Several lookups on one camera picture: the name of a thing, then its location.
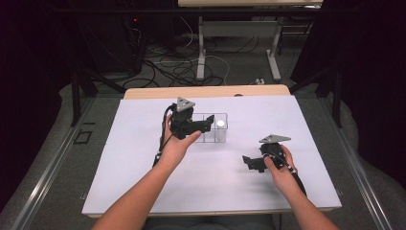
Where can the white-framed background desk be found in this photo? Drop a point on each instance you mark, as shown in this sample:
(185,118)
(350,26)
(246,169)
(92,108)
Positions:
(242,28)

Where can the aluminium floor rail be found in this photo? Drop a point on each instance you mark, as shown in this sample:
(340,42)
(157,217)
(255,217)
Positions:
(357,172)
(48,172)

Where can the person's left hand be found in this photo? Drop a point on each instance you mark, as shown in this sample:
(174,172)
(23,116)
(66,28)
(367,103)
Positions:
(177,148)

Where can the person's right hand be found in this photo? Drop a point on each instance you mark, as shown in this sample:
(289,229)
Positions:
(281,174)

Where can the wooden table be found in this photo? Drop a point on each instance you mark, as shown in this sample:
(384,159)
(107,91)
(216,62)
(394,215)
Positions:
(191,92)

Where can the black metal stand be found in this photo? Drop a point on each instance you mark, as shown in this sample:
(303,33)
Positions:
(76,96)
(335,92)

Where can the white table mat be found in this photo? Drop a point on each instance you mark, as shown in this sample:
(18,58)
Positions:
(207,191)

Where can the black computer tower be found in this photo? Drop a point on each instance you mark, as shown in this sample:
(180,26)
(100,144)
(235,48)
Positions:
(126,41)

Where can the white power plug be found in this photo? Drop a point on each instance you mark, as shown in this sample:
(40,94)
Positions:
(260,81)

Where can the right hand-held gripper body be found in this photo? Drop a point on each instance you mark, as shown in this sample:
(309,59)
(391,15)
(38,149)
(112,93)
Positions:
(272,150)

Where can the clear plastic compartment organizer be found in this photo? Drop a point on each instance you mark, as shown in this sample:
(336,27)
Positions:
(210,135)

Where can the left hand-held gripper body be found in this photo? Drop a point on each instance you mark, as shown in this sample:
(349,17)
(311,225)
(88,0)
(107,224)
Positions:
(182,123)

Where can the white cylindrical tube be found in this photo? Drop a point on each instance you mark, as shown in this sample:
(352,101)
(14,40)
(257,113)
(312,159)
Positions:
(220,129)

